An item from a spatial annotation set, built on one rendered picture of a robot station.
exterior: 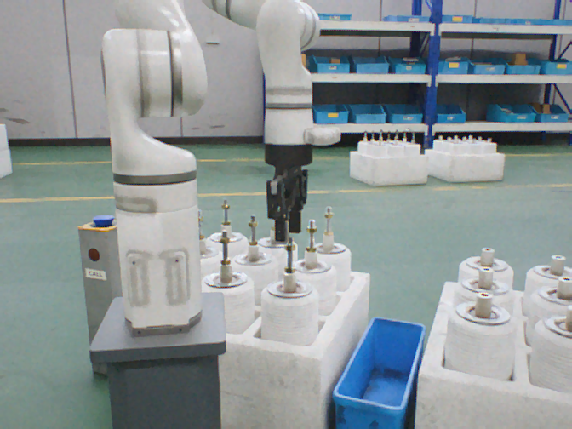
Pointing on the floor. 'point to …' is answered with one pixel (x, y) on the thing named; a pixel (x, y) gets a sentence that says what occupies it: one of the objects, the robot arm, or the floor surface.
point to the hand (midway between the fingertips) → (288, 230)
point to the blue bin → (380, 377)
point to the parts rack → (419, 30)
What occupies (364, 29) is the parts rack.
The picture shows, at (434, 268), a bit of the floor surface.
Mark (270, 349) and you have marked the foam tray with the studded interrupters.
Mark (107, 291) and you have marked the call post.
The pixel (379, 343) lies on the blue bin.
